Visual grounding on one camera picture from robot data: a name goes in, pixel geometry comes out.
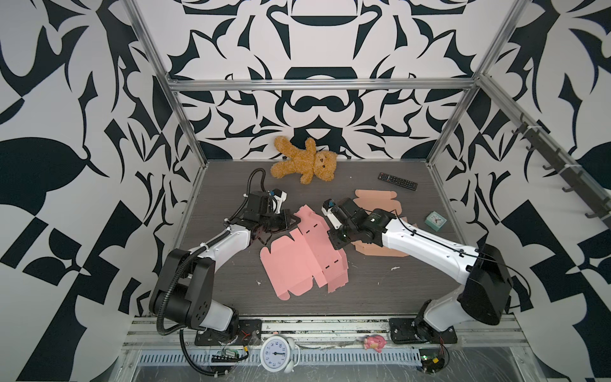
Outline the pink cardboard box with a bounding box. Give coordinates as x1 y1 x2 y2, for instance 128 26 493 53
260 205 348 301

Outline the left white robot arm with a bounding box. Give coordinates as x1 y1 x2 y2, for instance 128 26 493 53
149 181 300 378

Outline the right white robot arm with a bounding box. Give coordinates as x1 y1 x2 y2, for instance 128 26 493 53
321 198 513 345

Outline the peach flat cardboard box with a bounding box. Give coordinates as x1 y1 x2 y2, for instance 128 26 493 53
350 188 423 259

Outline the black remote control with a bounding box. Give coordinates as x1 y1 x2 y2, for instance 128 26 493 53
378 173 418 191

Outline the brown teddy bear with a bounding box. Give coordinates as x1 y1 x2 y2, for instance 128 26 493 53
270 136 337 185

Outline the small teal alarm clock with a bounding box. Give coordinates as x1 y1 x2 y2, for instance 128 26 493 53
425 211 447 232

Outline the white round alarm clock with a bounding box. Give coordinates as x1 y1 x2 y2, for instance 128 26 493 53
259 334 301 373

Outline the small pink toy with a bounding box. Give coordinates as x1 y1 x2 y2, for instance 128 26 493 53
363 335 387 353

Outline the green circuit board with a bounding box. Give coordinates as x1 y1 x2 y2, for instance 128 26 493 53
417 353 448 375

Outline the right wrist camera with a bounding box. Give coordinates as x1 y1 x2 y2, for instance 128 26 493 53
321 199 345 230

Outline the white slotted cable duct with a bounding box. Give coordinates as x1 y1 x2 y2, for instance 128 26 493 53
138 348 422 367

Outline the grey wall hook rail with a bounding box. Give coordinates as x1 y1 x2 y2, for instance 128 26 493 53
512 114 611 230

